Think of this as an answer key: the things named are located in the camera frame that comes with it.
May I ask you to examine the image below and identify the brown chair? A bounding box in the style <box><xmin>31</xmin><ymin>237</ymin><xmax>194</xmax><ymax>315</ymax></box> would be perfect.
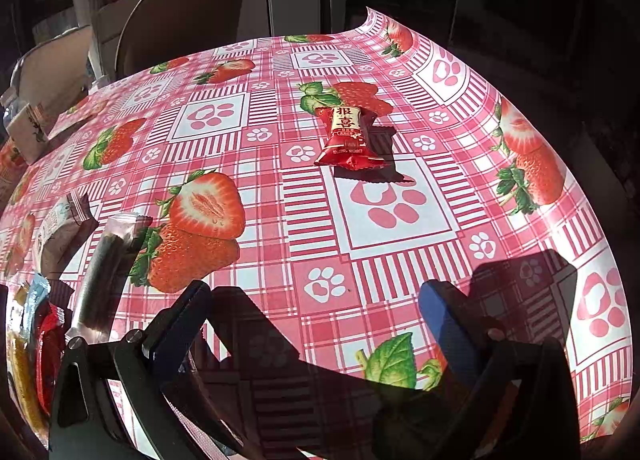
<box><xmin>116</xmin><ymin>0</ymin><xmax>251</xmax><ymax>78</ymax></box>

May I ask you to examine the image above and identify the tan yellow snack packet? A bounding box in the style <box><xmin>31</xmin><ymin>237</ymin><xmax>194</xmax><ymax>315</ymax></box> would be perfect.
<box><xmin>5</xmin><ymin>285</ymin><xmax>48</xmax><ymax>441</ymax></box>

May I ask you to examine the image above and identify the strawberry printed tablecloth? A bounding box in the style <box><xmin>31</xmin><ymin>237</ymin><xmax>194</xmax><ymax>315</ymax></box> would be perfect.
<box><xmin>0</xmin><ymin>7</ymin><xmax>632</xmax><ymax>460</ymax></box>

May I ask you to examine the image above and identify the red packet with gold label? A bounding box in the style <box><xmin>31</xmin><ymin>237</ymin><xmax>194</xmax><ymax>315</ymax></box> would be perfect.
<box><xmin>314</xmin><ymin>106</ymin><xmax>396</xmax><ymax>171</ymax></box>

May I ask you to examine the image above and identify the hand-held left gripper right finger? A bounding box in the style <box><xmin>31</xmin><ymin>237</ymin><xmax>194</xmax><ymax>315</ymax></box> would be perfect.
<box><xmin>372</xmin><ymin>280</ymin><xmax>583</xmax><ymax>460</ymax></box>

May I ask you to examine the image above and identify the clear packet with dark stick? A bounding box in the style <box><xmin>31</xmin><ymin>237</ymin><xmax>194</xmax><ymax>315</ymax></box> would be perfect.
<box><xmin>65</xmin><ymin>214</ymin><xmax>153</xmax><ymax>346</ymax></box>

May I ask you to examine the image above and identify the plain red snack packet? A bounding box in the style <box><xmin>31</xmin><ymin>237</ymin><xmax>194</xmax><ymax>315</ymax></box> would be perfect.
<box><xmin>36</xmin><ymin>302</ymin><xmax>68</xmax><ymax>416</ymax></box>

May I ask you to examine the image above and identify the printed carton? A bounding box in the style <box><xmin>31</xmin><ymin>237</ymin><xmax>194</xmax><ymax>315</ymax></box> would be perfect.
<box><xmin>5</xmin><ymin>102</ymin><xmax>51</xmax><ymax>165</ymax></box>

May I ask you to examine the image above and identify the pink white snack packet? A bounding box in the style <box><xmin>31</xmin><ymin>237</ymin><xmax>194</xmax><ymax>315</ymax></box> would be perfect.
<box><xmin>34</xmin><ymin>192</ymin><xmax>101</xmax><ymax>283</ymax></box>

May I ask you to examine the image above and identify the light chair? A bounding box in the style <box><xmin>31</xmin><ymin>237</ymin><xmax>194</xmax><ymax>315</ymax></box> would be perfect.
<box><xmin>10</xmin><ymin>24</ymin><xmax>96</xmax><ymax>110</ymax></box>

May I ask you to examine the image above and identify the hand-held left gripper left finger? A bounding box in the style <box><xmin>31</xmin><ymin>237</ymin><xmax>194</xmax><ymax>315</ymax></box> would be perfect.
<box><xmin>47</xmin><ymin>280</ymin><xmax>221</xmax><ymax>460</ymax></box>

